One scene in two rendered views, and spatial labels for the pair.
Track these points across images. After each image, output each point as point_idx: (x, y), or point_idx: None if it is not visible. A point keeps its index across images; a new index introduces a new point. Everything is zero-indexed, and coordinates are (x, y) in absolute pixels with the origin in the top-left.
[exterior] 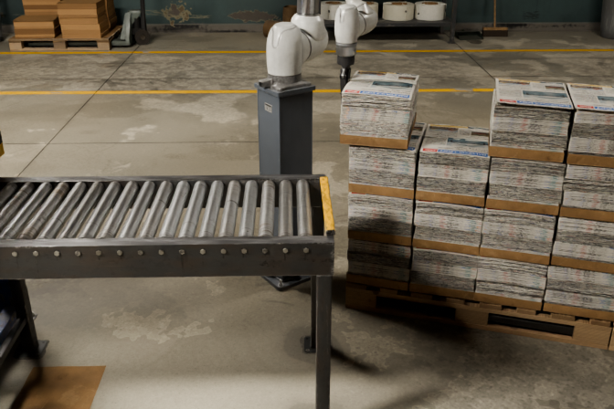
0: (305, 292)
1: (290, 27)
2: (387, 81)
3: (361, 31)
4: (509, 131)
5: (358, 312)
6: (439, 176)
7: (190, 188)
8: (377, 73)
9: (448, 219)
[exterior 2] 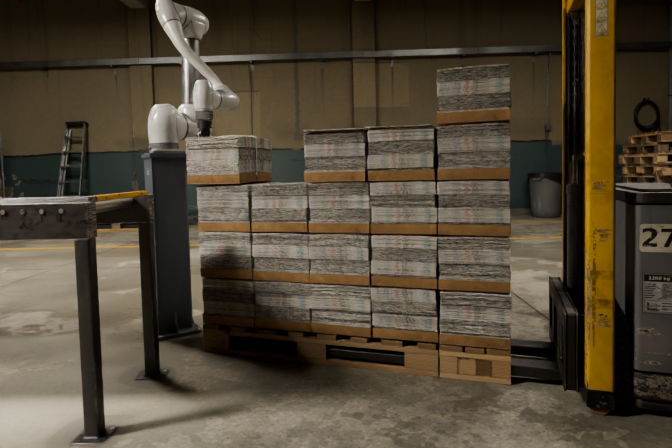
0: (176, 342)
1: (164, 105)
2: None
3: (215, 101)
4: (318, 157)
5: (213, 354)
6: (268, 207)
7: None
8: None
9: (279, 248)
